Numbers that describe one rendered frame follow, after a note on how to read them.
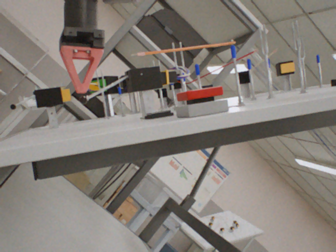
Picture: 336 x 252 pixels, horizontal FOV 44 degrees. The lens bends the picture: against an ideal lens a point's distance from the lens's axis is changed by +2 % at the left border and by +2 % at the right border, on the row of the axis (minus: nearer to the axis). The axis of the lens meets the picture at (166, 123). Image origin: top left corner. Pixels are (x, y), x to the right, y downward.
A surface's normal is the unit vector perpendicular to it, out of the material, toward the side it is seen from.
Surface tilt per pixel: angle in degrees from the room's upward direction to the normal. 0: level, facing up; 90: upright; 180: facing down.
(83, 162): 90
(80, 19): 92
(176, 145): 90
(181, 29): 90
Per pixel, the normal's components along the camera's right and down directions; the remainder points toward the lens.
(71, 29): 0.32, 0.00
